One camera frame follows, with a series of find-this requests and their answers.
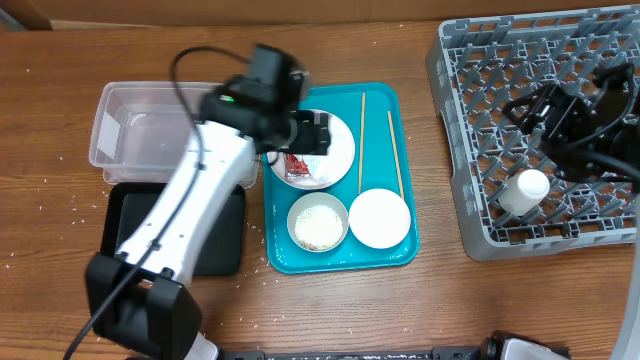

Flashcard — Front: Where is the white round plate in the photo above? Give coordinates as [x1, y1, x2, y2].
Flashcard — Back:
[266, 109, 355, 190]

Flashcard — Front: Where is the clear plastic bin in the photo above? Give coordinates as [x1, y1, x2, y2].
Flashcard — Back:
[88, 81, 261, 185]

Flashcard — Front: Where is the black plastic tray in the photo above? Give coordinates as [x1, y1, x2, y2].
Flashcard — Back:
[100, 182, 246, 276]

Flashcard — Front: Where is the teal serving tray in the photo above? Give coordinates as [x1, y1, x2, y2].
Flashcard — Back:
[263, 82, 420, 275]

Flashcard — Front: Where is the right wooden chopstick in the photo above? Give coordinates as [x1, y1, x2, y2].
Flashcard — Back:
[387, 110, 405, 200]

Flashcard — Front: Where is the red snack wrapper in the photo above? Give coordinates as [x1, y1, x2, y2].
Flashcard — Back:
[284, 154, 311, 179]

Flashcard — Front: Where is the white shallow bowl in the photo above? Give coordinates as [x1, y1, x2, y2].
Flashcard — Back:
[348, 188, 411, 249]

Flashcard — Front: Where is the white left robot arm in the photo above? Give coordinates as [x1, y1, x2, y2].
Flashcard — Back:
[84, 85, 331, 359]

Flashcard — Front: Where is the white cup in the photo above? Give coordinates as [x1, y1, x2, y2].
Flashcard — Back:
[498, 169, 550, 216]

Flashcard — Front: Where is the grey bowl of rice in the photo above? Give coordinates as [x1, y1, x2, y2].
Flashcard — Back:
[287, 192, 349, 253]

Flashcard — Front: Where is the grey dishwasher rack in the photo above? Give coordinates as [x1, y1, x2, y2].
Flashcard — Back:
[426, 5, 639, 261]

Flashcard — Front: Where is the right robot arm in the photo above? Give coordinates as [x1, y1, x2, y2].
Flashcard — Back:
[502, 63, 639, 218]

